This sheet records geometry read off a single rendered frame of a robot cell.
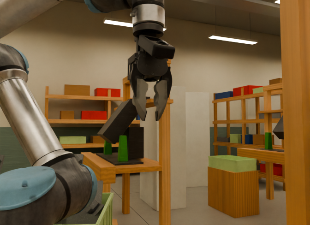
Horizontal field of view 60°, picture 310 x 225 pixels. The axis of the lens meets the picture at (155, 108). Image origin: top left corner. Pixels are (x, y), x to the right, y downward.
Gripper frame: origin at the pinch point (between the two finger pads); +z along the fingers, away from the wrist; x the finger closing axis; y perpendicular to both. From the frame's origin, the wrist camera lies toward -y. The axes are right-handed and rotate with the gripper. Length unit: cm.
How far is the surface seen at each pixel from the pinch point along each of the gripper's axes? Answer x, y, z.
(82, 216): 8, 53, 37
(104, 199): -4, 71, 36
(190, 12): -359, 621, -330
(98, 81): -102, 674, -119
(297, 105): -65, 19, -5
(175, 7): -303, 607, -330
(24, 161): 75, 673, 88
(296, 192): -65, 20, 27
